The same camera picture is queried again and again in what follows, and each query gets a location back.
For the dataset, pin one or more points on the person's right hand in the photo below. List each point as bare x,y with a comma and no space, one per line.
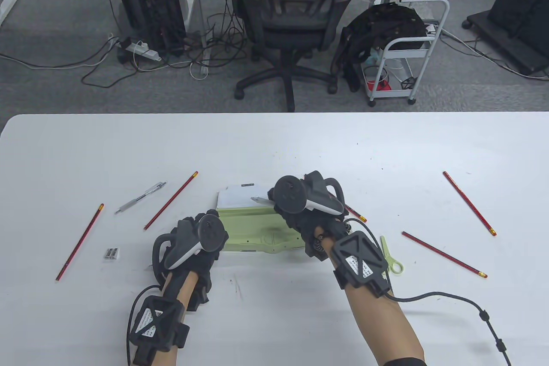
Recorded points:
313,228

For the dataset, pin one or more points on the person's left hand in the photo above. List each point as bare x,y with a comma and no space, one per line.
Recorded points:
193,280

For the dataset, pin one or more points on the green panda pencil case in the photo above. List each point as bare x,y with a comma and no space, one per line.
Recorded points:
253,228

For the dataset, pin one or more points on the clear retractable pen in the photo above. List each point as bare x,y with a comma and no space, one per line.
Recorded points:
140,198
259,200

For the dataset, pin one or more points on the small metal pencil sharpener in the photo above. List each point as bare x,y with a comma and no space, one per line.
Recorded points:
111,253

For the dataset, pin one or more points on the person's left forearm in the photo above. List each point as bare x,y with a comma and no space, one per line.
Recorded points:
184,288

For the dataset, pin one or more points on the person's right forearm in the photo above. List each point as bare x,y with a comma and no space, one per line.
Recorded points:
377,327

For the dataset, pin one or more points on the grey motion controller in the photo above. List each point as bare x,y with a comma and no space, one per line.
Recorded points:
287,194
212,233

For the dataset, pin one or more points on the red container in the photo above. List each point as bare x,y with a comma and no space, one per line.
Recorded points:
381,85

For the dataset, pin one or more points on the black sleeve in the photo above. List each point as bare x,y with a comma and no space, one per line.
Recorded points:
405,362

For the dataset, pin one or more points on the white rolling cart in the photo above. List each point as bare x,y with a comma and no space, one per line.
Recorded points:
407,53

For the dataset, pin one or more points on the black mesh office chair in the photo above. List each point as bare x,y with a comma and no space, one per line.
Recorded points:
291,18

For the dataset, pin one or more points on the black backpack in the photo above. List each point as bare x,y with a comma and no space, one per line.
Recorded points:
386,22

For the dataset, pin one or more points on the white power strip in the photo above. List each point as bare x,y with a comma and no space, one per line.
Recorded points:
146,52

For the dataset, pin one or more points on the black wheeled stand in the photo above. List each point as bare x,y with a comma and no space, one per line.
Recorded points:
514,5

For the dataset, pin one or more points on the white table foot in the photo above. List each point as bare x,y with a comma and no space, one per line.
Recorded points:
7,5

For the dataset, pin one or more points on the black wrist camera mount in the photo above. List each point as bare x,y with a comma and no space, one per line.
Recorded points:
358,258
154,321

